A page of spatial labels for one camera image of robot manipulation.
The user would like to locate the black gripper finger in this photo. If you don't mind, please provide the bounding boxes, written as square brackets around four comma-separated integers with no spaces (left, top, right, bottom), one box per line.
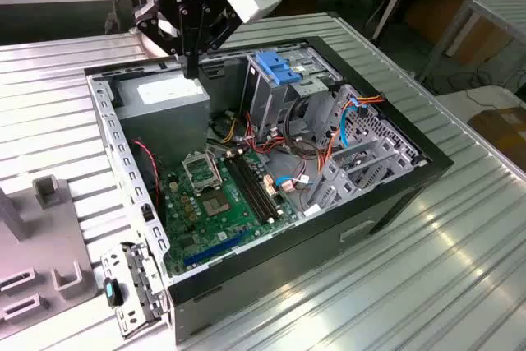
[189,1,243,79]
[133,0,191,79]

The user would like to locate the grey metal disk bay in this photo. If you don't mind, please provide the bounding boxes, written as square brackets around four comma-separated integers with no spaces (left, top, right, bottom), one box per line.
[303,83,428,220]

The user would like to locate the blue plastic drive latch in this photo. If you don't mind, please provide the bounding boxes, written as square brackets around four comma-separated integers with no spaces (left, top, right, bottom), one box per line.
[254,51,304,85]

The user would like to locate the grey metal optical drive cage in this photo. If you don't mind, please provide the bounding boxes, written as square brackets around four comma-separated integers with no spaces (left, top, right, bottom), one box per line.
[240,44,342,142]

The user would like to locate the grey power supply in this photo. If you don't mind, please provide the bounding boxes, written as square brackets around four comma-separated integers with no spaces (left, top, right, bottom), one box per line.
[113,69,213,169]

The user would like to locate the metal socket cover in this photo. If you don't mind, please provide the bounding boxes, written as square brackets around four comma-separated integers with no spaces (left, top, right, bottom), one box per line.
[182,152,225,196]

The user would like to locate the black RAM slot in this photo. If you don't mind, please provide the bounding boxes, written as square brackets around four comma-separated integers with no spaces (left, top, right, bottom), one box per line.
[229,155,279,222]
[224,156,275,224]
[236,153,283,219]
[241,151,288,215]

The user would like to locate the CPU socket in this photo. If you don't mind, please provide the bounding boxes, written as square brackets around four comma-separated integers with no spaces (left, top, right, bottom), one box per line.
[202,189,234,219]

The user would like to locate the green motherboard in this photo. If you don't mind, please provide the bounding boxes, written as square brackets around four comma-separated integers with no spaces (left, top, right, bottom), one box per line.
[158,149,303,280]

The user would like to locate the large brown cardboard box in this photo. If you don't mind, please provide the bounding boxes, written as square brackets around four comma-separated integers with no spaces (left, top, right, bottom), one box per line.
[404,0,509,64]

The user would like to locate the blue expansion slot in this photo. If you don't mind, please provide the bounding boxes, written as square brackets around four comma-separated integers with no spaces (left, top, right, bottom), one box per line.
[183,229,251,268]

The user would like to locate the grey parts rack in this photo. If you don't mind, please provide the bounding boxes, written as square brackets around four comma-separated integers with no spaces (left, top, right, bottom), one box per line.
[0,173,99,323]

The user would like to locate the black PC case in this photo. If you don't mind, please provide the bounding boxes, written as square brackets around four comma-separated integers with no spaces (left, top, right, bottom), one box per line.
[83,35,455,346]

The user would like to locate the black latch with blue tab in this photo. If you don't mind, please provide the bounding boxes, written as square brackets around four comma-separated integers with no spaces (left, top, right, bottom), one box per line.
[102,278,127,307]

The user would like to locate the yellow wire bundle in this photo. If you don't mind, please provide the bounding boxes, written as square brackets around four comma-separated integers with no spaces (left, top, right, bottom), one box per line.
[221,112,242,145]

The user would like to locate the black wire bundle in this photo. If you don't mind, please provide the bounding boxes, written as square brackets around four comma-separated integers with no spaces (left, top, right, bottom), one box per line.
[283,98,330,161]

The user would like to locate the red wire bundle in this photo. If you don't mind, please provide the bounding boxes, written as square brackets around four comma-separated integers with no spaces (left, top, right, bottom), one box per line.
[244,110,291,157]

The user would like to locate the red and black twisted wire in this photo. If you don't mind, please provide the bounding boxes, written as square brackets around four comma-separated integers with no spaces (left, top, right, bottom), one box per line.
[131,140,161,208]

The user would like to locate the blue flat data wire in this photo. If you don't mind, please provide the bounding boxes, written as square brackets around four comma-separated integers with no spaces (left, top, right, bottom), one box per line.
[339,99,363,149]

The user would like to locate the pale blue short wire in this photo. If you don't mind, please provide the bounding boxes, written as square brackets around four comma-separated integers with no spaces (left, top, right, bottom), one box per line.
[273,177,298,192]

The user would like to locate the orange power wire bundle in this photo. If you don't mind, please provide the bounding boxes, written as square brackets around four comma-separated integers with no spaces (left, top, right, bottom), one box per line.
[316,95,385,175]

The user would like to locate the metal expansion slot bracket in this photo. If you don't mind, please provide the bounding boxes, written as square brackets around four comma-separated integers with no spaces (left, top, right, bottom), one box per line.
[100,239,172,340]

